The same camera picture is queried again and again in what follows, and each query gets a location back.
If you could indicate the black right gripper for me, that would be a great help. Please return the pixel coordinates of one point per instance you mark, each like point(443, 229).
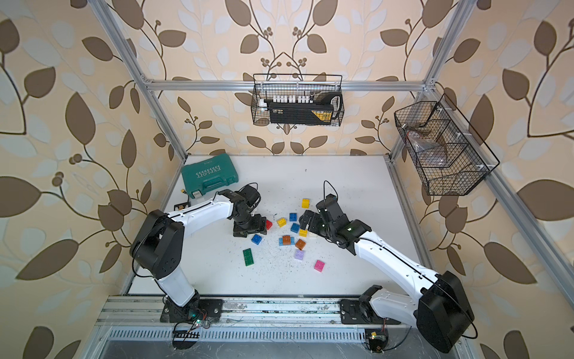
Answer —
point(313, 226)

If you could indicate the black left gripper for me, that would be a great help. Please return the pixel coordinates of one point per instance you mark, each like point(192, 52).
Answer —
point(261, 228)

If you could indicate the blue square lego brick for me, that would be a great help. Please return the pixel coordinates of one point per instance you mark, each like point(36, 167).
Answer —
point(257, 239)

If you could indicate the light blue lego brick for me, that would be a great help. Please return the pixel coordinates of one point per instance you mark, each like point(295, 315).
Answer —
point(281, 244)

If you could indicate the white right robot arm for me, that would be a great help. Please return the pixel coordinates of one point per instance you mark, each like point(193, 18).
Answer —
point(436, 304)

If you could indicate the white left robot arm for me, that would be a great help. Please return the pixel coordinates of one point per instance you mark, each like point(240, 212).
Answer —
point(159, 243)

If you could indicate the orange lego brick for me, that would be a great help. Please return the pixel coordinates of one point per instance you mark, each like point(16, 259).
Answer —
point(300, 244)

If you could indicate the lilac lego brick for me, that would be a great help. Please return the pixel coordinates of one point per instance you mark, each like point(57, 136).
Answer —
point(299, 255)

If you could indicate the pink lego brick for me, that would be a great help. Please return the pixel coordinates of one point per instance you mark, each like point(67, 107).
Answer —
point(319, 266)

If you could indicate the dark green long lego brick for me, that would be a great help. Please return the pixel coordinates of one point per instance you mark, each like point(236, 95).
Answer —
point(248, 257)

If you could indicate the green plastic tool case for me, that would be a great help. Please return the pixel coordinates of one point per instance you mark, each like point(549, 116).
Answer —
point(209, 175)

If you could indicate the black parallel charging board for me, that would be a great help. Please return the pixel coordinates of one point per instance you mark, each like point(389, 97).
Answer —
point(181, 206)

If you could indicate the black battery charger in basket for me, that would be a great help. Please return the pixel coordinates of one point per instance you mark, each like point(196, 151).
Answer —
point(319, 109)

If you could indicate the plastic bag in basket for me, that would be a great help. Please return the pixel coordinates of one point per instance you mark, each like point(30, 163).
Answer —
point(425, 149)

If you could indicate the black wire basket back wall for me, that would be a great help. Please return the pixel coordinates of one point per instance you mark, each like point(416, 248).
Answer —
point(266, 84)

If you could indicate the black wire basket wall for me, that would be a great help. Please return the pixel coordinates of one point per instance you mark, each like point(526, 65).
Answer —
point(469, 159)
point(266, 84)

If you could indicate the black wire basket right wall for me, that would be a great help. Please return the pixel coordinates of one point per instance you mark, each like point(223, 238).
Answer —
point(469, 159)

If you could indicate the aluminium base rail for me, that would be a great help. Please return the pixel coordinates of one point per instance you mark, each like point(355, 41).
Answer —
point(236, 319)

